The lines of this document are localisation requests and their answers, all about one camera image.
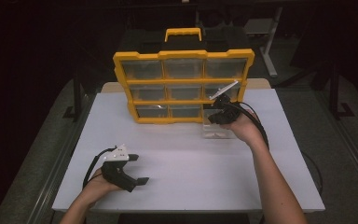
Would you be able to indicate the black stand leg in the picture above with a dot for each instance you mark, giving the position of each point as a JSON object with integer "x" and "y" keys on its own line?
{"x": 338, "y": 99}
{"x": 74, "y": 99}

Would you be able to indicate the person's right hand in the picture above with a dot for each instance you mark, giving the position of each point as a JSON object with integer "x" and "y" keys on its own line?
{"x": 245, "y": 127}

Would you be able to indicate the grey metal stand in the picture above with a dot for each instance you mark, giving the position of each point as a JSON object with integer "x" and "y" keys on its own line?
{"x": 268, "y": 37}

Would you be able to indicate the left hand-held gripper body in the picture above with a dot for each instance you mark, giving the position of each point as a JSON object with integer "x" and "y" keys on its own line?
{"x": 118, "y": 169}

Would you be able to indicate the yellow parts organizer case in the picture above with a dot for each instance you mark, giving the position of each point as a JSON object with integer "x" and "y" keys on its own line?
{"x": 183, "y": 81}

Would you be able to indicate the clear plastic drawer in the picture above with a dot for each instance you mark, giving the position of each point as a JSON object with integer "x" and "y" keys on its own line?
{"x": 217, "y": 133}

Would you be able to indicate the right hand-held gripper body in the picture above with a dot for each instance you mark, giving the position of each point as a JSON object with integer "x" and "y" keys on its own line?
{"x": 228, "y": 109}

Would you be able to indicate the person's left hand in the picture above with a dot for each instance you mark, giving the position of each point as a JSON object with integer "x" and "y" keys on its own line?
{"x": 101, "y": 186}

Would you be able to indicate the metal floor rail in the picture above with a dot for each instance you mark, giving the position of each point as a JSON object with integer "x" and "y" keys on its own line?
{"x": 62, "y": 146}
{"x": 351, "y": 149}

